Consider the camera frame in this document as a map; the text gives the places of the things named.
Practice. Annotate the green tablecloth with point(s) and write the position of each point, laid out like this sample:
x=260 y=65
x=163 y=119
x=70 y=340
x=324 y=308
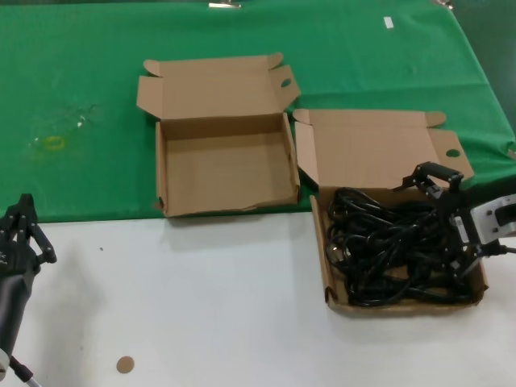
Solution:
x=80 y=60

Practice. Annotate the white tape strip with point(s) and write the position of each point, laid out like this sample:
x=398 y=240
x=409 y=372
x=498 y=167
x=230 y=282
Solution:
x=388 y=22

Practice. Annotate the clear tape scrap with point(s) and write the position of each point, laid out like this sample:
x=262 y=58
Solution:
x=81 y=119

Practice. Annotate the brown round sticker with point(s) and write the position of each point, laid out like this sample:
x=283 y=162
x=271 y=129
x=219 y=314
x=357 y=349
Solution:
x=125 y=364

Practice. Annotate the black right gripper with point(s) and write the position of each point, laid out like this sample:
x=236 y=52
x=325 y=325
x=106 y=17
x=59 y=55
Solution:
x=453 y=217

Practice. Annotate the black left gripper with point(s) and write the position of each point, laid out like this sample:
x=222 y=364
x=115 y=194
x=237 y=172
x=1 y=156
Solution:
x=16 y=282

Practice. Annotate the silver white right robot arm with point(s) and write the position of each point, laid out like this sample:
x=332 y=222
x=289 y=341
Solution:
x=489 y=217

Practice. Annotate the brown cardboard box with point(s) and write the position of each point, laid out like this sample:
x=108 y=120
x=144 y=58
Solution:
x=225 y=173
x=363 y=149

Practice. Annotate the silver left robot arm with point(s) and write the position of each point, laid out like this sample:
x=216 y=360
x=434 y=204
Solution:
x=2 y=360

